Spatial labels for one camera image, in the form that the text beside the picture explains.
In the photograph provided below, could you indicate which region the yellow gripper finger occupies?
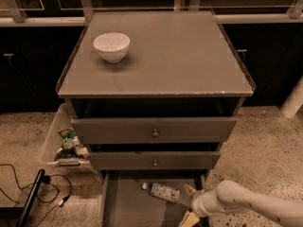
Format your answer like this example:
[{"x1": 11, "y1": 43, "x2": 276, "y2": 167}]
[
  {"x1": 178, "y1": 211, "x2": 200, "y2": 227},
  {"x1": 184, "y1": 183, "x2": 196, "y2": 197}
]

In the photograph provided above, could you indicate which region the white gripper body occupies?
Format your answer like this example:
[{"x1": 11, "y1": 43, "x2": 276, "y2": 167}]
[{"x1": 190, "y1": 189, "x2": 214, "y2": 218}]

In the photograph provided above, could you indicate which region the clear plastic bottle blue label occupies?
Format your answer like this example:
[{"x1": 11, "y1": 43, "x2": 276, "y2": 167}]
[{"x1": 141, "y1": 183, "x2": 180, "y2": 203}]

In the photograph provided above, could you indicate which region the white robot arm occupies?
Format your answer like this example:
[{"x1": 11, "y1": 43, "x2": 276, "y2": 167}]
[{"x1": 181, "y1": 82, "x2": 303, "y2": 227}]

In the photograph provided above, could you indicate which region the brass top drawer knob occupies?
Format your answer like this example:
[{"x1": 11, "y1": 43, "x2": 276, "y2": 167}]
[{"x1": 151, "y1": 129, "x2": 159, "y2": 138}]

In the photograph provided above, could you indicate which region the bottom grey drawer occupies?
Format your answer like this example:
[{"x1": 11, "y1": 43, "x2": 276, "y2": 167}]
[{"x1": 100, "y1": 170, "x2": 205, "y2": 227}]

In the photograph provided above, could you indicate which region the grey drawer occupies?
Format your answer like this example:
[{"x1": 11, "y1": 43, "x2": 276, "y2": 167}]
[
  {"x1": 100, "y1": 170, "x2": 205, "y2": 227},
  {"x1": 71, "y1": 117, "x2": 237, "y2": 144},
  {"x1": 89, "y1": 151, "x2": 220, "y2": 170}
]

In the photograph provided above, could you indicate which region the middle grey drawer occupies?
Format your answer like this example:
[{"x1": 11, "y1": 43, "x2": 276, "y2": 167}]
[{"x1": 89, "y1": 151, "x2": 220, "y2": 170}]

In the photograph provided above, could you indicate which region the grey drawer cabinet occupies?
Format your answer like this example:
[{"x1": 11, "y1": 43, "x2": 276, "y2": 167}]
[{"x1": 55, "y1": 10, "x2": 256, "y2": 182}]

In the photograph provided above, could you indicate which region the top grey drawer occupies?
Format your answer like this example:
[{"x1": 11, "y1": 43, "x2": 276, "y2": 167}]
[{"x1": 71, "y1": 117, "x2": 237, "y2": 144}]

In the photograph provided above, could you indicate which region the green snack packet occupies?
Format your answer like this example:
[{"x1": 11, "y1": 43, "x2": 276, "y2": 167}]
[{"x1": 58, "y1": 128, "x2": 76, "y2": 139}]

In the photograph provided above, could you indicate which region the clear plastic storage bin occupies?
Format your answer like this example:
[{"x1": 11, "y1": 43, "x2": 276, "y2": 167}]
[{"x1": 40, "y1": 103, "x2": 93, "y2": 174}]

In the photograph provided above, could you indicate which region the white ceramic bowl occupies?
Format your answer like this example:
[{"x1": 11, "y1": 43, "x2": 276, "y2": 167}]
[{"x1": 93, "y1": 32, "x2": 131, "y2": 63}]

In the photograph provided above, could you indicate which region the black flat bar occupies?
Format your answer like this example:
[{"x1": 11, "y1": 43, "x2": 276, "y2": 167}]
[{"x1": 16, "y1": 169, "x2": 45, "y2": 227}]

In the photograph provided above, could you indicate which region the black cable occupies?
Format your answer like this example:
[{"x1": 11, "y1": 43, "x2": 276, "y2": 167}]
[{"x1": 0, "y1": 164, "x2": 73, "y2": 227}]

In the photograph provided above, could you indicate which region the metal railing frame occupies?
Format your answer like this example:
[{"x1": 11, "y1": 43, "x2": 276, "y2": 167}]
[{"x1": 0, "y1": 0, "x2": 303, "y2": 27}]

